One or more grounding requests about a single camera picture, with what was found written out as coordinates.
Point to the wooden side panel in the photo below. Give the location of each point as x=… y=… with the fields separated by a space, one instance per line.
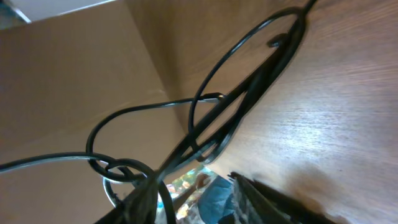
x=59 y=78

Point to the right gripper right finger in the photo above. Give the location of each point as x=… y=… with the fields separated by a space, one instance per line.
x=254 y=202

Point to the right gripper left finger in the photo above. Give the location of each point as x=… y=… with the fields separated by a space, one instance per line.
x=137 y=208

